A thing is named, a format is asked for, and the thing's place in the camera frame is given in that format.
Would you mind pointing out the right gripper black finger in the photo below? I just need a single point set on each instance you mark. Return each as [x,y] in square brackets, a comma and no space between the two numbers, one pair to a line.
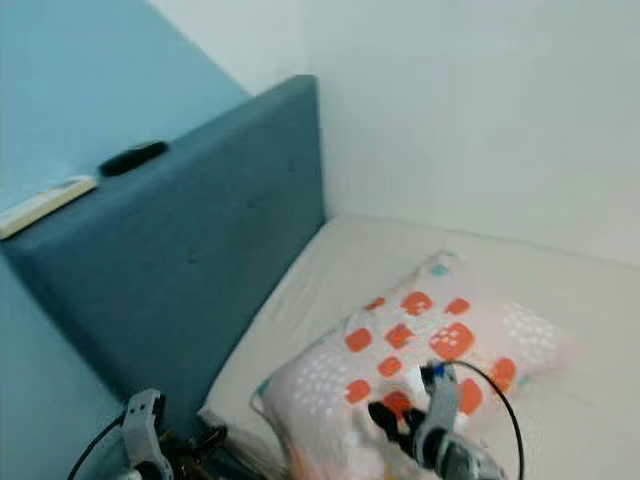
[382,417]

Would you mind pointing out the pink pillow orange patches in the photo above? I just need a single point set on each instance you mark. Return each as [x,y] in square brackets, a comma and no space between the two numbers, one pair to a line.
[335,380]

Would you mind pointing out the beige sheeted bed mattress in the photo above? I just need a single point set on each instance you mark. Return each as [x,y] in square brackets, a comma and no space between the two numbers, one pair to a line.
[340,265]

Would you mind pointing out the teal upholstered headboard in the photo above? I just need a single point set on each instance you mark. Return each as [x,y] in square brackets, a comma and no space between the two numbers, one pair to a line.
[180,260]

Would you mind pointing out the cream white remote control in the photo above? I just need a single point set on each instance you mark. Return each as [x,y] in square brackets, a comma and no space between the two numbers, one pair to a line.
[50,205]

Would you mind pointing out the flat black case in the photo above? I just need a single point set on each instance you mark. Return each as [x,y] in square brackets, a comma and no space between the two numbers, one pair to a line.
[133,158]

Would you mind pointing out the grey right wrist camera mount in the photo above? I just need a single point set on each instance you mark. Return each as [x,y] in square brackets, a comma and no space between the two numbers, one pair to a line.
[442,405]

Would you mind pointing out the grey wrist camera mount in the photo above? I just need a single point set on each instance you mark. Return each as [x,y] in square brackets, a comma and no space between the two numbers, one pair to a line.
[145,425]
[442,405]

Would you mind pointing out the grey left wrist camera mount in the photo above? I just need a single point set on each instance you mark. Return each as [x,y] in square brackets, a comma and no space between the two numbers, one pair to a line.
[145,425]

